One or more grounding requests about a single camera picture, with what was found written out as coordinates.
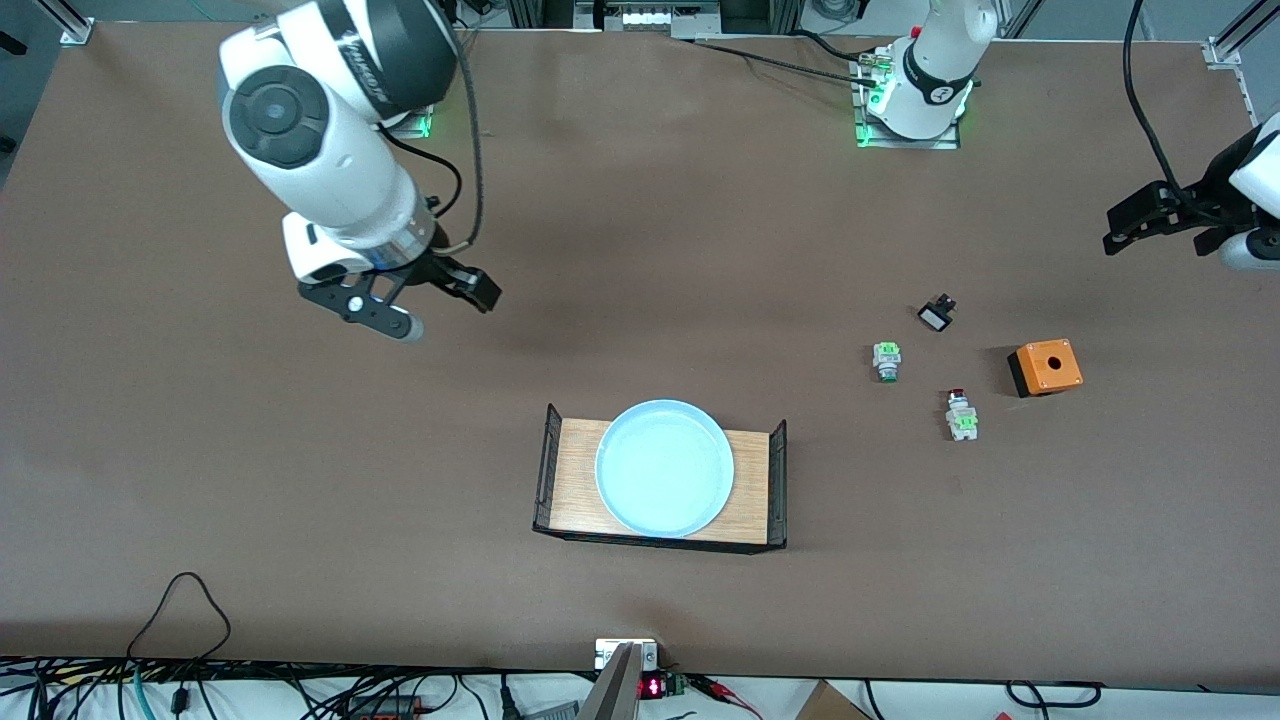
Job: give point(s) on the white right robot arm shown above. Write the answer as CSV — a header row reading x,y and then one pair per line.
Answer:
x,y
330,170

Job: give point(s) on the grey power adapter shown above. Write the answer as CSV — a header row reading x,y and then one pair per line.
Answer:
x,y
550,712

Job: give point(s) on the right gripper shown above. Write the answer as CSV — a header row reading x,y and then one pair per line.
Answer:
x,y
437,269

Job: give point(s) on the module with red LED display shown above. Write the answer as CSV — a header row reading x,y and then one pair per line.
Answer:
x,y
652,687

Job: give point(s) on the brown cardboard piece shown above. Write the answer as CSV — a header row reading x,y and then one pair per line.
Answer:
x,y
825,705

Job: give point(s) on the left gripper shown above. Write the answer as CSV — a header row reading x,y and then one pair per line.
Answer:
x,y
1186,207

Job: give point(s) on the silver metal clamp plate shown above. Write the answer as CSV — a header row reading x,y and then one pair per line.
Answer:
x,y
605,652

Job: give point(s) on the red push button switch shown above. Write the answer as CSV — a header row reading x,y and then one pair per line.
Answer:
x,y
962,425

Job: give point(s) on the green push button switch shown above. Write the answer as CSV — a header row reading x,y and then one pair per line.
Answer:
x,y
886,355

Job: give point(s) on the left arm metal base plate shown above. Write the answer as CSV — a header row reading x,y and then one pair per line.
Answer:
x,y
900,144

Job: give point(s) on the black button with white face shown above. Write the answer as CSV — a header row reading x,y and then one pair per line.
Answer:
x,y
935,318

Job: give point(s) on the aluminium profile corner post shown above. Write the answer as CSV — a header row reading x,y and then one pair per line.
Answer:
x,y
1235,40
70,25

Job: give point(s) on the aluminium table edge rail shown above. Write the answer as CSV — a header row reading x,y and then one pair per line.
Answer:
x,y
1262,100

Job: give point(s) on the light blue round plate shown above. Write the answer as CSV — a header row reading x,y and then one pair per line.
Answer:
x,y
665,470

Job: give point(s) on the black power strip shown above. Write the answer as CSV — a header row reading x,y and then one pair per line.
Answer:
x,y
385,708

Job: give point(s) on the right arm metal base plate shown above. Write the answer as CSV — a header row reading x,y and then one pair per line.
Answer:
x,y
420,128

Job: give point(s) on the orange push button enclosure box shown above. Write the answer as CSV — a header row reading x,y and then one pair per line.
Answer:
x,y
1050,370

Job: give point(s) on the grey metal post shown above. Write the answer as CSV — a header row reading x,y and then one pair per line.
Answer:
x,y
615,695

